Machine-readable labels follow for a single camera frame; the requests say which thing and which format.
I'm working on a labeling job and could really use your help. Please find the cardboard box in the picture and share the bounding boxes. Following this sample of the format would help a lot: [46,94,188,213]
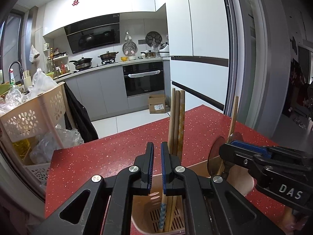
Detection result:
[148,94,171,114]

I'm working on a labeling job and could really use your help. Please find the black hanging garment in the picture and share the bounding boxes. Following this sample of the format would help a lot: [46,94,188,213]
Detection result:
[64,83,99,144]

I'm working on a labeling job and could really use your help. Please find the black kitchen faucet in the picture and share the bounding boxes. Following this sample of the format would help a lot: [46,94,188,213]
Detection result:
[8,60,25,86]

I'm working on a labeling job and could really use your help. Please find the dark hanging clothes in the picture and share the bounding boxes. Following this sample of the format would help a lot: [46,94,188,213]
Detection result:
[281,38,313,130]

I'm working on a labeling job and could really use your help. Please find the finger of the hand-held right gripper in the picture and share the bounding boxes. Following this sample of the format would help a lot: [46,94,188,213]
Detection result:
[230,140,272,161]
[219,143,264,177]

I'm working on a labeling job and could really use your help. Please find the grey sliding glass door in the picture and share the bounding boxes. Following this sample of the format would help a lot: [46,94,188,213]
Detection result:
[219,0,272,138]

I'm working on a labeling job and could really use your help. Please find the white refrigerator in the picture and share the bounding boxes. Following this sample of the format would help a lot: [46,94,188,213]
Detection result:
[166,0,232,114]

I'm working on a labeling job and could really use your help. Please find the lidded metal cooking pot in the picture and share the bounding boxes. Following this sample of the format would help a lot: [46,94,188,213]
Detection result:
[98,51,119,61]

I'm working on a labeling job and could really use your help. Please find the green plastic basin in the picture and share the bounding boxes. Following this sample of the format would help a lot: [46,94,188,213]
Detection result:
[0,83,15,99]

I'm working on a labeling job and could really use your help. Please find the black wok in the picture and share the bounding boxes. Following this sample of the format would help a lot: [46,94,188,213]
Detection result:
[69,57,94,70]

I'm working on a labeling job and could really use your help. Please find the white hanging plastic bag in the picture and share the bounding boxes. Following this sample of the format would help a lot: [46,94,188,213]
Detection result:
[29,44,40,63]

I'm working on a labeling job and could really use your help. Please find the person's right hand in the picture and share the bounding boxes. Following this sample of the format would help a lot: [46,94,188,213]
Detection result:
[281,207,307,234]

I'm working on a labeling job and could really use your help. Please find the beige plastic utensil holder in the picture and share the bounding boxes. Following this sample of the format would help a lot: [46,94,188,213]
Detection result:
[130,159,256,235]

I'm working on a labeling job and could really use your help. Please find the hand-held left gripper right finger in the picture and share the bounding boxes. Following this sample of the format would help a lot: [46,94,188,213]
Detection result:
[161,141,277,235]

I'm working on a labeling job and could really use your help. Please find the black built-in oven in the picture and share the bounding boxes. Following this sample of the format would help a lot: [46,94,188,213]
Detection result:
[121,61,165,98]

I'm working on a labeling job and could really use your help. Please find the white rice cooker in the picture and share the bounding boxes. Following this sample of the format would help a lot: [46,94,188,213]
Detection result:
[159,42,170,57]

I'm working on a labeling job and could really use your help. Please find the dark-handled clear spoon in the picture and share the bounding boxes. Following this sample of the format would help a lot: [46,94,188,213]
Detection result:
[207,136,232,177]
[229,131,243,144]

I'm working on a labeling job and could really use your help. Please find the beige plastic basket cart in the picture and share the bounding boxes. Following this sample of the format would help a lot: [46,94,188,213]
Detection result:
[0,82,74,189]

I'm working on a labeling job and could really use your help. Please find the spice rack with bottles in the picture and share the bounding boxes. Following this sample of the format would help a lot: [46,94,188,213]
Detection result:
[47,47,70,75]

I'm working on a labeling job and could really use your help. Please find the clear crumpled plastic bags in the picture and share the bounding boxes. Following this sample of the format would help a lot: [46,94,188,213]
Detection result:
[0,68,58,108]

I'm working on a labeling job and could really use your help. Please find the round dark hanging trivet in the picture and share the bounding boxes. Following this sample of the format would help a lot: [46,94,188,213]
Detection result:
[145,31,163,45]

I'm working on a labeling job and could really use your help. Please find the black range hood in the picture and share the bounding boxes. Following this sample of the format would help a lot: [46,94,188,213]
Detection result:
[64,13,121,54]

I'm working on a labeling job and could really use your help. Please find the round metal steamer rack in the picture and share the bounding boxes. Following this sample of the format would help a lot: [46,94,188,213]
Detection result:
[122,41,138,56]

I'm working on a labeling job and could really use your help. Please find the small metal saucepan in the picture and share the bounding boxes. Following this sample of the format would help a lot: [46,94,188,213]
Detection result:
[140,50,157,59]

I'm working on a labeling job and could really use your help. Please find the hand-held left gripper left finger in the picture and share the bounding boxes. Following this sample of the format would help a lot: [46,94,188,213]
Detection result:
[32,142,155,235]

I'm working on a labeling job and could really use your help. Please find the clear plastic bag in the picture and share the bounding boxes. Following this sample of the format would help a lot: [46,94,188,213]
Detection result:
[29,123,84,165]

